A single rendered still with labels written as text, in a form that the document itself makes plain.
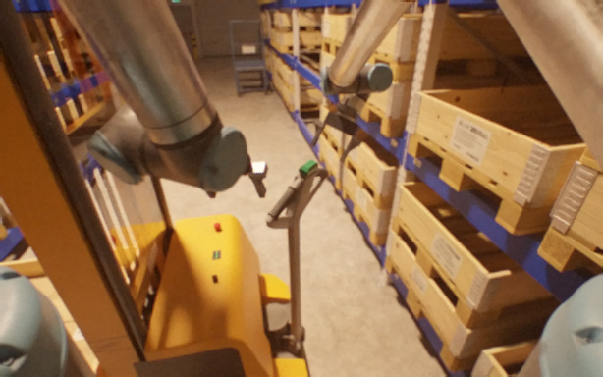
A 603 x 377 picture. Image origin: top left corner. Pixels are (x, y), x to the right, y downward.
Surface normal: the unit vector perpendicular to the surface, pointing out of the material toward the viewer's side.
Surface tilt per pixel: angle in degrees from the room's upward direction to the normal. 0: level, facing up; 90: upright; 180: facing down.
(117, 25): 105
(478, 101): 90
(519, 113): 90
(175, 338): 0
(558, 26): 79
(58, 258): 90
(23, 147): 90
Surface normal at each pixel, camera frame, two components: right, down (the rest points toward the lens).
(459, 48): 0.21, 0.49
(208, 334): -0.01, -0.87
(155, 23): 0.87, 0.27
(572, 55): -0.97, 0.03
